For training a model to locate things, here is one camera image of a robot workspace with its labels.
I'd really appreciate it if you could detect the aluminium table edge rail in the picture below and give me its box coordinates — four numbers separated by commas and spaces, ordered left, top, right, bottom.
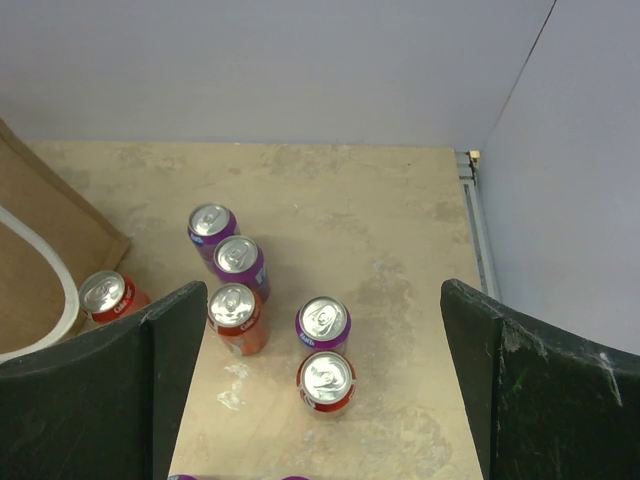
455, 150, 500, 300

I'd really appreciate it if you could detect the purple soda can far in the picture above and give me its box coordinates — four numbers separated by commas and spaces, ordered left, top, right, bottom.
187, 203, 240, 272

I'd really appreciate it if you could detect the purple soda can front left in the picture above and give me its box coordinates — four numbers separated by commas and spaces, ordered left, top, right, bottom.
167, 474, 198, 480

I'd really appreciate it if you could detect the red cola can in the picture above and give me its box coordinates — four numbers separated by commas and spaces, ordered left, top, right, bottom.
296, 351, 357, 418
207, 283, 269, 356
78, 271, 151, 325

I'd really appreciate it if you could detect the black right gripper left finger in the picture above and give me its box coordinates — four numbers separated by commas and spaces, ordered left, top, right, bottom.
1, 281, 207, 479

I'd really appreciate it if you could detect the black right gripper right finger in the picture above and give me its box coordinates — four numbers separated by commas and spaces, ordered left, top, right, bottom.
440, 279, 639, 479

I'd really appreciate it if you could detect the brown canvas tote bag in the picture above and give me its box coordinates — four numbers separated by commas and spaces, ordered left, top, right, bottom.
1, 124, 130, 362

